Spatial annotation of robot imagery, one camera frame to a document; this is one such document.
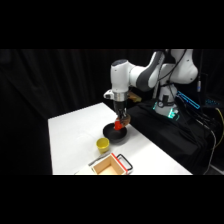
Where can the brown potato with red net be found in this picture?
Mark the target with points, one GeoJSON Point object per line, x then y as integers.
{"type": "Point", "coordinates": [122, 124]}

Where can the black cloth covered stand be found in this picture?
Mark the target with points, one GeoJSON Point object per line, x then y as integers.
{"type": "Point", "coordinates": [166, 136]}

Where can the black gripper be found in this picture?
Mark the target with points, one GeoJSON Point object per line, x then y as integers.
{"type": "Point", "coordinates": [120, 106]}

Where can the black curtain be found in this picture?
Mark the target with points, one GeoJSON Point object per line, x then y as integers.
{"type": "Point", "coordinates": [33, 100]}

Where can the blue lit controller device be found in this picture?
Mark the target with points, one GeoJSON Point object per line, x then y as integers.
{"type": "Point", "coordinates": [188, 99]}

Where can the yellow cup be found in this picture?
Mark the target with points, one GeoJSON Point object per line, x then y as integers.
{"type": "Point", "coordinates": [102, 144]}

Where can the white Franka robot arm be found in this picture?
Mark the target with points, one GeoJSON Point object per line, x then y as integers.
{"type": "Point", "coordinates": [143, 75]}

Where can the black bowl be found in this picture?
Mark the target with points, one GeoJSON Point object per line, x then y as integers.
{"type": "Point", "coordinates": [115, 135]}

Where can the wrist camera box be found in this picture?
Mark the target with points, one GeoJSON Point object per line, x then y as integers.
{"type": "Point", "coordinates": [134, 97]}

